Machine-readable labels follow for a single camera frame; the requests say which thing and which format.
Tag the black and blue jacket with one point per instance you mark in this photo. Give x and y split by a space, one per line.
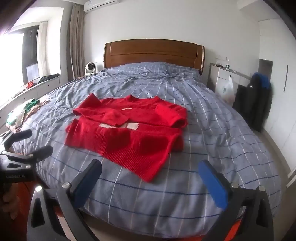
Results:
253 101

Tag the brown wooden headboard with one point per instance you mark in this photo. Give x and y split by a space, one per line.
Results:
154 50

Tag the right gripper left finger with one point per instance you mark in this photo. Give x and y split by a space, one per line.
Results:
43 223

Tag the red item on cabinet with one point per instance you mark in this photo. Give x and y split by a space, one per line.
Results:
30 85

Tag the white plastic bag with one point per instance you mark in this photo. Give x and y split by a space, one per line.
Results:
225 89

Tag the white round fan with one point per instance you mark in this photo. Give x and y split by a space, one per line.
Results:
90 69

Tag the white window-side cabinet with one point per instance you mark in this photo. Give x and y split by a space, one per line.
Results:
35 92

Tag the red knit sweater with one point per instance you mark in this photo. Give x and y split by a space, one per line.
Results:
136 133

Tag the white air conditioner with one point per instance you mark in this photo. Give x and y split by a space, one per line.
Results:
95 4

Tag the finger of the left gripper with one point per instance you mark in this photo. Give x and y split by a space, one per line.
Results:
9 138
34 154

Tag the white nightstand dresser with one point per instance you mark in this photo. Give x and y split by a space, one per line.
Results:
216 72

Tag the beige curtain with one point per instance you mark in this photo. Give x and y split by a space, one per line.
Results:
75 52

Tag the green and beige clothes pile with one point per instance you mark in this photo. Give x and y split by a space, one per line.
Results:
21 113

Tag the white wardrobe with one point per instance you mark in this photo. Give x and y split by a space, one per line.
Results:
277 44

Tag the person's left hand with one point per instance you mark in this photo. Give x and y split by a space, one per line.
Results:
10 202

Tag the small bottle on nightstand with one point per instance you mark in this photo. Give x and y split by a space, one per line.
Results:
228 64

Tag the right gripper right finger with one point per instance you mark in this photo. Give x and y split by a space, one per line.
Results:
257 219

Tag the dark clothes on cabinet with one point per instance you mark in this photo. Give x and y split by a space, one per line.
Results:
48 77

